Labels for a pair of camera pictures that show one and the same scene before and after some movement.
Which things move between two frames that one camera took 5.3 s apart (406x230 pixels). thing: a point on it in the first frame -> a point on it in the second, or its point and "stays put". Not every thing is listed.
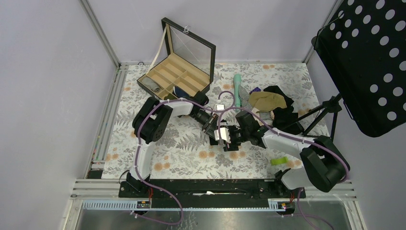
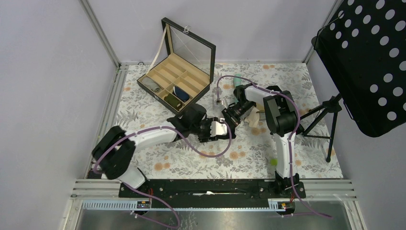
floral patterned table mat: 220,134 stays put
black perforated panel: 362,48 stays put
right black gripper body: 235,137 -> 233,115
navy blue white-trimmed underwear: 180,93 stays put
